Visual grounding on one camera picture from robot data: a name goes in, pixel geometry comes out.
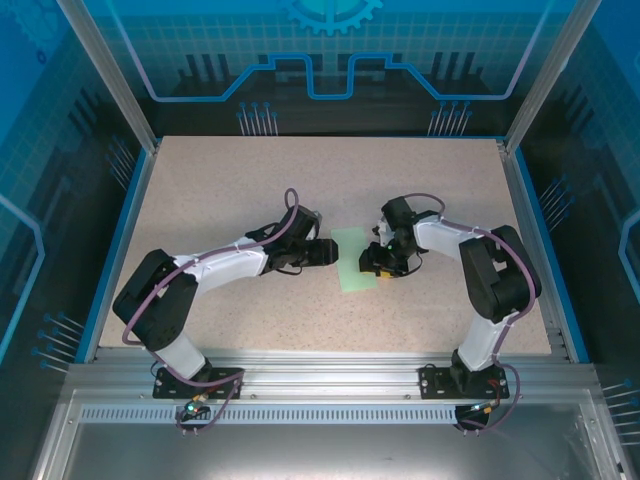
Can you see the aluminium frame post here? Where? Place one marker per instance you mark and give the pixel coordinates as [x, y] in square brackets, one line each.
[542, 85]
[117, 85]

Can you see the silver metal panel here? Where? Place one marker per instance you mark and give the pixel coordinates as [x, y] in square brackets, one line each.
[325, 452]

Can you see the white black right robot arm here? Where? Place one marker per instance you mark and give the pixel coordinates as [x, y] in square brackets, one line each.
[440, 235]

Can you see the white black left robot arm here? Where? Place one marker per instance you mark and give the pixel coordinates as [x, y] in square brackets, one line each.
[227, 272]

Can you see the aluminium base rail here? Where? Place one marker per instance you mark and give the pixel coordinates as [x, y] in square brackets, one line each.
[325, 370]

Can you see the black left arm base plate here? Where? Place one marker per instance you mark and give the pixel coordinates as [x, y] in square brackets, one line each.
[170, 387]

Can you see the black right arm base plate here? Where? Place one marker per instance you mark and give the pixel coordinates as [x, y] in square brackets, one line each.
[432, 382]

